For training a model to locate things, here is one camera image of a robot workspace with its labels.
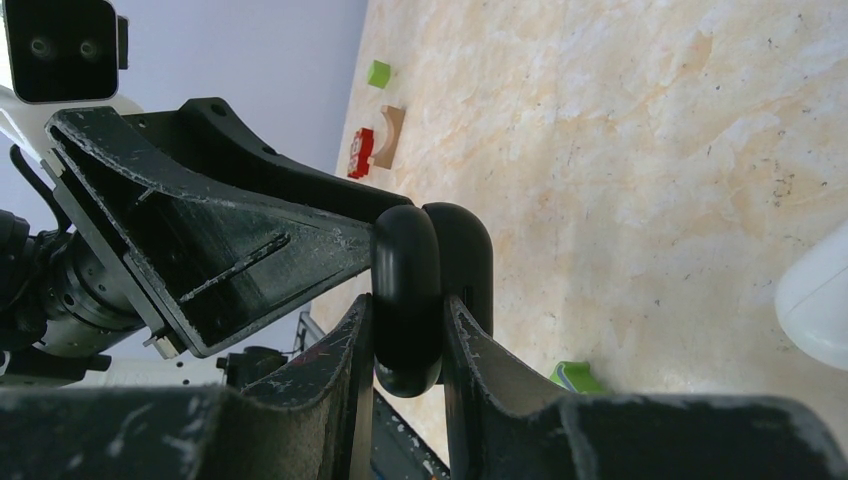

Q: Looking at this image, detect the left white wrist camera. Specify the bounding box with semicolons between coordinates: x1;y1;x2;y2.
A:
0;0;144;167

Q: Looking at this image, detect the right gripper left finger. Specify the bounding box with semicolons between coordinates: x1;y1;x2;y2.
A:
1;294;373;479

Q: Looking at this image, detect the orange red animal block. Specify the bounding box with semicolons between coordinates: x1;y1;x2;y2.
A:
347;127;374;179

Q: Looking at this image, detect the black earbud charging case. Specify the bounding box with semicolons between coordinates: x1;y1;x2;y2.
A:
371;202;494;398

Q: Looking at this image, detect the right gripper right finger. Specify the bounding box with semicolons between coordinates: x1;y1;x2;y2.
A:
443;296;847;479

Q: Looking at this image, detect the white earbud charging case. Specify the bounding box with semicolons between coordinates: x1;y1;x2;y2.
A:
774;223;847;371

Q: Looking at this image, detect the wooden arch block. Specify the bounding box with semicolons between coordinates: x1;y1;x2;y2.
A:
370;105;406;169

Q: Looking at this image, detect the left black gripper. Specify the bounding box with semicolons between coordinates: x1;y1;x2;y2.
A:
42;97;412;359

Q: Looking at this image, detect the green owl number block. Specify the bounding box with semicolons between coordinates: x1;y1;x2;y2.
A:
549;361;608;394

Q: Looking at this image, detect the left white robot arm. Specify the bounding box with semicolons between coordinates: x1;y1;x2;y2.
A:
1;91;406;385

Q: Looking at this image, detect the small green cube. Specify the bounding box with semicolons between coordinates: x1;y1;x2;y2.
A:
367;60;392;89

